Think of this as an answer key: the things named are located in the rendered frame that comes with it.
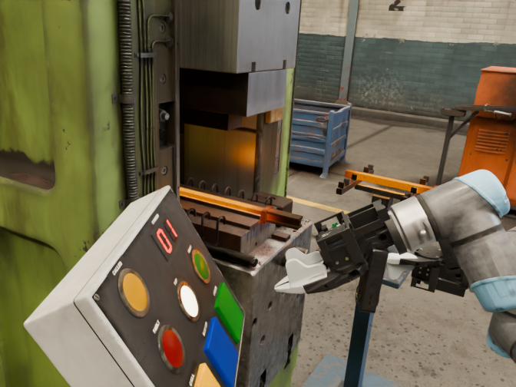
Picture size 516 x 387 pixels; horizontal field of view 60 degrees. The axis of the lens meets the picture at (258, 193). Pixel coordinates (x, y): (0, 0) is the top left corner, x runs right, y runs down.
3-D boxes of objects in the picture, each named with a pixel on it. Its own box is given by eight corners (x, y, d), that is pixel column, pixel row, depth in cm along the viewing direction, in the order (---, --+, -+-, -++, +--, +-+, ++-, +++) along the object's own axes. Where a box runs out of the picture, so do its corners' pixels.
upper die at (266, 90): (284, 107, 116) (287, 68, 113) (246, 117, 99) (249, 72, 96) (157, 89, 134) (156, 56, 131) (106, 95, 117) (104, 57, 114)
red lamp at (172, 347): (193, 356, 55) (194, 327, 54) (170, 380, 51) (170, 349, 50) (173, 348, 57) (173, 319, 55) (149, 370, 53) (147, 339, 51)
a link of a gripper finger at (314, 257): (262, 256, 75) (314, 234, 73) (279, 284, 76) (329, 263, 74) (262, 265, 72) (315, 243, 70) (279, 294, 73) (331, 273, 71)
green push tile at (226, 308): (244, 315, 79) (224, 281, 77) (240, 343, 72) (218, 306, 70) (235, 319, 80) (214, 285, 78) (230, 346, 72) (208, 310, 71)
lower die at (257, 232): (275, 232, 128) (277, 204, 125) (239, 260, 111) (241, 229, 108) (158, 200, 146) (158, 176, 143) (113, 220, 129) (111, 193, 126)
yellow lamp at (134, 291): (159, 302, 53) (158, 270, 52) (130, 323, 49) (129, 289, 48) (138, 295, 54) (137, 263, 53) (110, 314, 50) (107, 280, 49)
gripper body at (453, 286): (406, 286, 102) (464, 302, 96) (413, 251, 99) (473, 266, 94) (412, 271, 108) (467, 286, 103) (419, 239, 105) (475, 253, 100)
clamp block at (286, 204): (292, 218, 138) (293, 198, 136) (280, 227, 131) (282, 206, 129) (257, 210, 143) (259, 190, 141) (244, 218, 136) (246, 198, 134)
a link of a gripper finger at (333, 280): (301, 274, 72) (351, 253, 70) (305, 282, 72) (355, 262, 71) (302, 290, 68) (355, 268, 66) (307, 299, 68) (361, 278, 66)
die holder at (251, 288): (300, 341, 153) (313, 220, 138) (245, 419, 121) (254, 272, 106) (169, 292, 176) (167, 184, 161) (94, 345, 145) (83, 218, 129)
